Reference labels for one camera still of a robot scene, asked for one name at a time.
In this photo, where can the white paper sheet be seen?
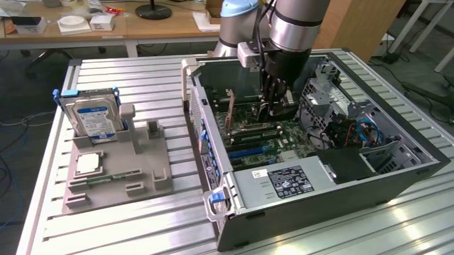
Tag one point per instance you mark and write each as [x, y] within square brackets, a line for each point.
[203, 25]

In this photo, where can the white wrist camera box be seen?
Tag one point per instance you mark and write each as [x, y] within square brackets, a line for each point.
[245, 55]

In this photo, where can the grey parts rack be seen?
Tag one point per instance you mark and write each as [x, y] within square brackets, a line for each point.
[116, 164]

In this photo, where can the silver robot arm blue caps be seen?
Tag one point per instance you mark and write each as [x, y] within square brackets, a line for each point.
[293, 26]

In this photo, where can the black open PC case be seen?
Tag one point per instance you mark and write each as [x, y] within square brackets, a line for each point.
[319, 212]

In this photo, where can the wooden cabinet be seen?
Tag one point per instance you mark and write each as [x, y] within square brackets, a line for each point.
[353, 26]

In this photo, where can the white box with black lid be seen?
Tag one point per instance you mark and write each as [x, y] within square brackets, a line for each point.
[32, 27]

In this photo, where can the CPU socket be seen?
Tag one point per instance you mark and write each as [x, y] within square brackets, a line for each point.
[249, 126]

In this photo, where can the brown cardboard box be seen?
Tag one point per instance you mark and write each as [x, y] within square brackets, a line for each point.
[212, 10]

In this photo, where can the blue expansion slot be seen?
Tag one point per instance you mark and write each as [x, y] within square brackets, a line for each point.
[248, 152]

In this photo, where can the dark RAM stick with label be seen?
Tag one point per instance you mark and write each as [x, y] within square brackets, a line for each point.
[255, 135]

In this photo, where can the small white labelled box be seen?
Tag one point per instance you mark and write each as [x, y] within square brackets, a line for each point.
[100, 24]

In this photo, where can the black power adapter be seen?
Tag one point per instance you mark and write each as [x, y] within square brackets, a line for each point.
[391, 59]

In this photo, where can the white block with round recess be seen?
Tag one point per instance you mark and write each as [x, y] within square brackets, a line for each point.
[73, 26]

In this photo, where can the wooden desk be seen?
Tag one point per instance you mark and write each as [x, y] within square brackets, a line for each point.
[45, 38]

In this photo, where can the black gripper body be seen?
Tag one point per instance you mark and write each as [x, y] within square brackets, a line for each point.
[284, 66]

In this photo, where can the grey power supply unit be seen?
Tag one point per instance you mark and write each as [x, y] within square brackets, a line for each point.
[255, 191]

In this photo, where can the black round lamp base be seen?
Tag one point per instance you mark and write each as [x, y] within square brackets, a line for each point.
[153, 13]

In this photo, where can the white table frame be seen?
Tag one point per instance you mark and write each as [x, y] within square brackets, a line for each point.
[427, 30]

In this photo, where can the red packet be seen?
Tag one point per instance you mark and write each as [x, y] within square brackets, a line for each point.
[114, 11]

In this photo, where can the silver CPU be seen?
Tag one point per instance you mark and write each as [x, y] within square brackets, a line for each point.
[88, 163]

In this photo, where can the perforated metal drive cage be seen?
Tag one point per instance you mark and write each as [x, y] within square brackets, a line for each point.
[319, 106]

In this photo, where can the green motherboard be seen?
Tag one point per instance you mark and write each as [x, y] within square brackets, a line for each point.
[283, 135]

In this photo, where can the blue case release latch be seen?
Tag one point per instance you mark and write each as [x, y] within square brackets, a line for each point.
[215, 198]

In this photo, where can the green RAM stick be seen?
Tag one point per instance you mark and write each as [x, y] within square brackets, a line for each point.
[105, 178]

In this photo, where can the hard disk with blue bracket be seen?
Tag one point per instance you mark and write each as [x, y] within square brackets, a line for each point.
[92, 119]

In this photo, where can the metal disk bay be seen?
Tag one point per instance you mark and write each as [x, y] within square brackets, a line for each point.
[385, 159]

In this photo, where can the silver chipset heatsink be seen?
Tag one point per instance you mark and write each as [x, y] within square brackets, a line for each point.
[289, 156]

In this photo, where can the black stand leg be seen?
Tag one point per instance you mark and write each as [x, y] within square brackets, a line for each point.
[432, 93]

